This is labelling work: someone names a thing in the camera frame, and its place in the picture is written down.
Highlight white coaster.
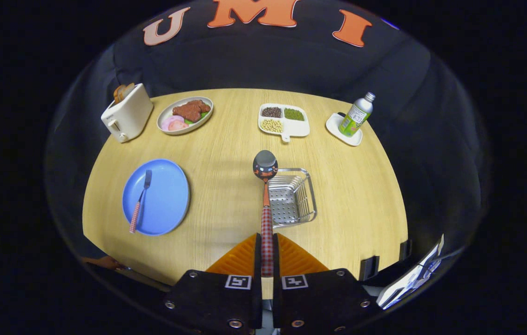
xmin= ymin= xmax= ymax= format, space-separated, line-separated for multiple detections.
xmin=325 ymin=113 xmax=364 ymax=147

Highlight pink ham slices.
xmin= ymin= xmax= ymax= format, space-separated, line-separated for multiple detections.
xmin=161 ymin=115 xmax=189 ymax=132

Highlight spoon with red checked handle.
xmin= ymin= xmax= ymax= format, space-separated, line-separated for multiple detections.
xmin=252 ymin=149 xmax=279 ymax=278

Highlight blue plate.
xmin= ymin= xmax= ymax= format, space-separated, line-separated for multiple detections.
xmin=122 ymin=159 xmax=190 ymax=236

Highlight brown steak piece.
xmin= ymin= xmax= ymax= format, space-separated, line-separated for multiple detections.
xmin=172 ymin=100 xmax=211 ymax=123

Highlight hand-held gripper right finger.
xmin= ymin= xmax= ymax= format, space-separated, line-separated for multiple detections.
xmin=273 ymin=233 xmax=377 ymax=335

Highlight beige food plate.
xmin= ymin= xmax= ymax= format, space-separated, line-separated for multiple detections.
xmin=156 ymin=96 xmax=214 ymax=136

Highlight white divided dish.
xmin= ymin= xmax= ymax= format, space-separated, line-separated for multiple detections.
xmin=258 ymin=103 xmax=311 ymax=143

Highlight fork with red checked handle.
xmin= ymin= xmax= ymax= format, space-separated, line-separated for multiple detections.
xmin=129 ymin=169 xmax=153 ymax=234

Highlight green lettuce leaf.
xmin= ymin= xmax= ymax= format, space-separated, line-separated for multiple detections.
xmin=184 ymin=111 xmax=211 ymax=125

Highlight white toaster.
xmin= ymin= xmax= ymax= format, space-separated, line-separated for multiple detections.
xmin=101 ymin=83 xmax=154 ymax=143

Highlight metal wire basket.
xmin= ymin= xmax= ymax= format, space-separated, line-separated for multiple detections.
xmin=266 ymin=168 xmax=318 ymax=228

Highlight metal bottle with green label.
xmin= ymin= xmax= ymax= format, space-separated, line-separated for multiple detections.
xmin=338 ymin=92 xmax=376 ymax=138

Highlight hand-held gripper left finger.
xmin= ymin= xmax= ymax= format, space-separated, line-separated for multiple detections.
xmin=161 ymin=233 xmax=263 ymax=335

